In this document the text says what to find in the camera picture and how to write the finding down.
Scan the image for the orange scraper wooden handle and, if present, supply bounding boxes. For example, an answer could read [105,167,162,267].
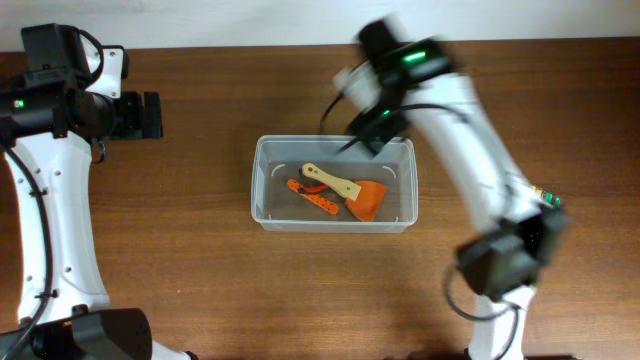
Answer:
[301,163,387,222]

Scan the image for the orange socket holder strip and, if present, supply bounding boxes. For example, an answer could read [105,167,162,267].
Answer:
[287,179,339,215]

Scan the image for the clear plastic container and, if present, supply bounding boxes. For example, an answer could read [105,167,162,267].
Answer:
[251,135,419,233]

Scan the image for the orange handled pliers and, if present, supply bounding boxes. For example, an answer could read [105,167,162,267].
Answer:
[297,183,329,194]

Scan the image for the clear case of screwdriver bits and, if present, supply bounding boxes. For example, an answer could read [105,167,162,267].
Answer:
[532,186,563,207]

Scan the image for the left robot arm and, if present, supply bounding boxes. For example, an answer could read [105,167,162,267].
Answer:
[1,23,178,359]

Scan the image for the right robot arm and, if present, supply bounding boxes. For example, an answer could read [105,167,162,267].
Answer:
[335,19,570,359]

